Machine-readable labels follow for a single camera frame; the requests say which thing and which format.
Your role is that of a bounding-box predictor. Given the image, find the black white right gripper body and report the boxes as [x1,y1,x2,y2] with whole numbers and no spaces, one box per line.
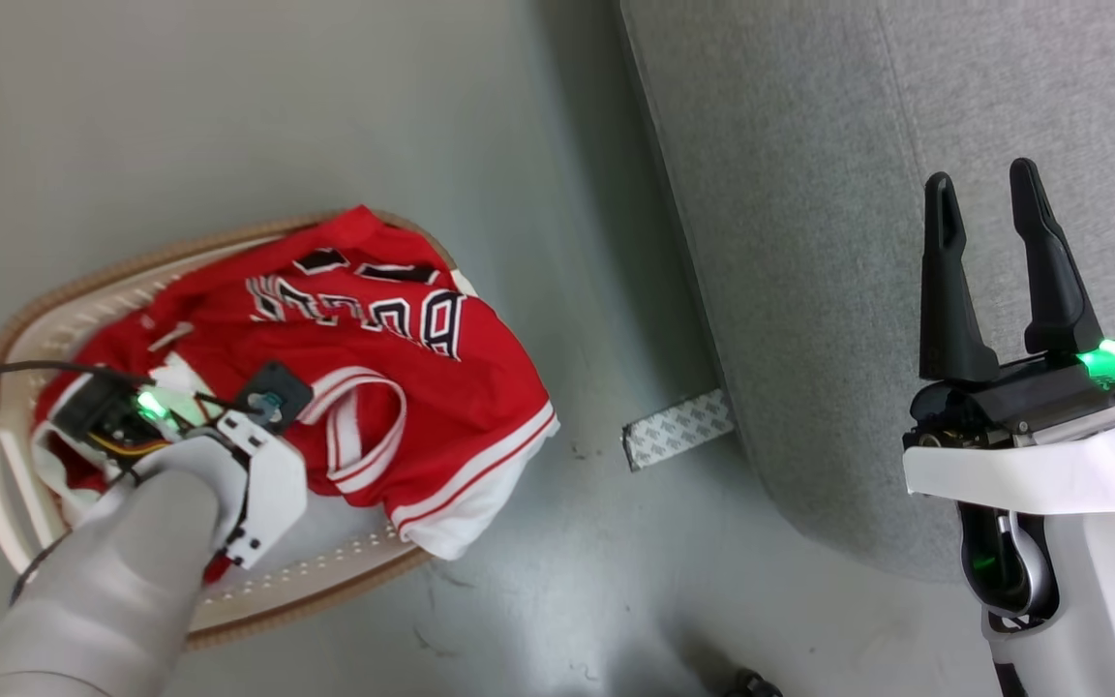
[903,332,1115,515]

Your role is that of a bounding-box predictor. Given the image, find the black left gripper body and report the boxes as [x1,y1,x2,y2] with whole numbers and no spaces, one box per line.
[52,373,181,464]

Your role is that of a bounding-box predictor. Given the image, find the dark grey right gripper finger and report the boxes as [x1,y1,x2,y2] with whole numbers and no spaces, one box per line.
[919,172,1001,383]
[1010,158,1103,356]

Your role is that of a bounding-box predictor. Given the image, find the red basketball jersey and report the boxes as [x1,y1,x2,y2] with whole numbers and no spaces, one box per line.
[32,204,560,562]

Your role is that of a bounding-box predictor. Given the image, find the white perforated laundry basket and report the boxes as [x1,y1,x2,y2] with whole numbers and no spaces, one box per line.
[0,208,481,652]

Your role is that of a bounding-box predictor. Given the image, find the grey fabric sofa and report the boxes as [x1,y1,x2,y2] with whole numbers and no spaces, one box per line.
[618,0,1115,584]

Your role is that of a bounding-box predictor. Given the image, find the white cushion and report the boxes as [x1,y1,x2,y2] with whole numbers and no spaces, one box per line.
[248,484,423,582]

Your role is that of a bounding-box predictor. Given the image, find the patterned grey tape strip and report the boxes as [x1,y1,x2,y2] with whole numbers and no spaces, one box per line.
[622,389,737,473]

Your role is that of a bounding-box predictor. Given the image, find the small black floor object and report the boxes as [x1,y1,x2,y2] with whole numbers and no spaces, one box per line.
[724,668,784,697]

